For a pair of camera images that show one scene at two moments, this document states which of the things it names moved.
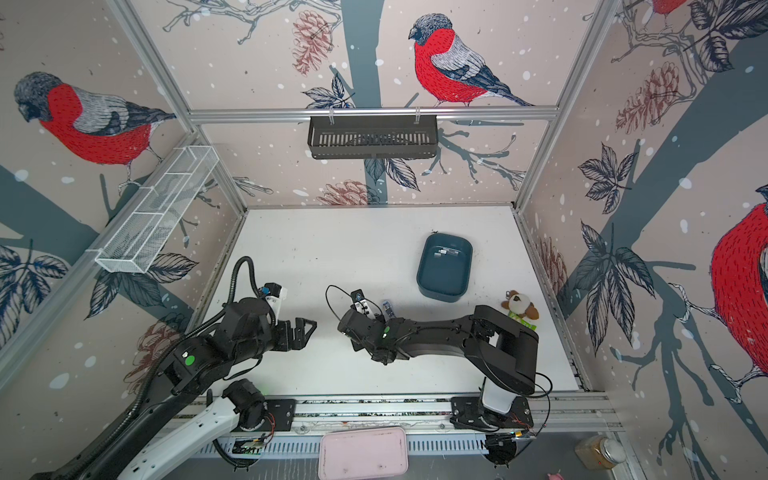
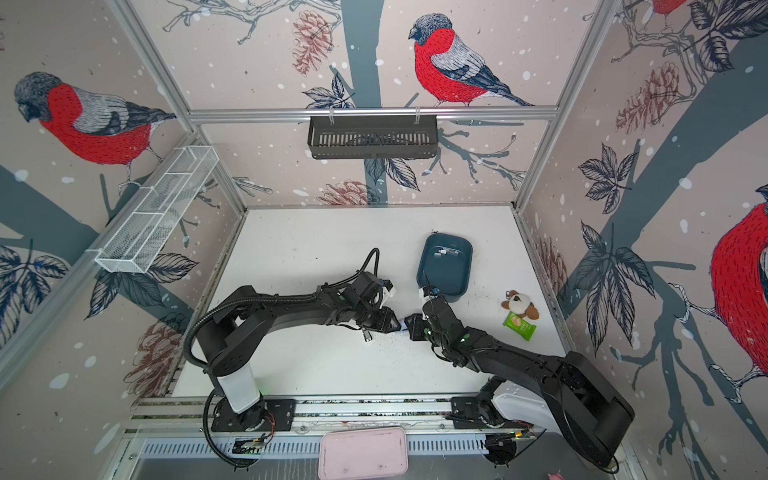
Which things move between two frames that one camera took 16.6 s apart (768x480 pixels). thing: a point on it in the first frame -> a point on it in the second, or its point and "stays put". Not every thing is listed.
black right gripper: (355, 342) -> (415, 326)
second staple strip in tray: (446, 251) stays put
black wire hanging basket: (373, 136) stays put
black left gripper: (302, 337) -> (387, 323)
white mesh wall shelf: (147, 231) stays put
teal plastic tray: (444, 267) stays put
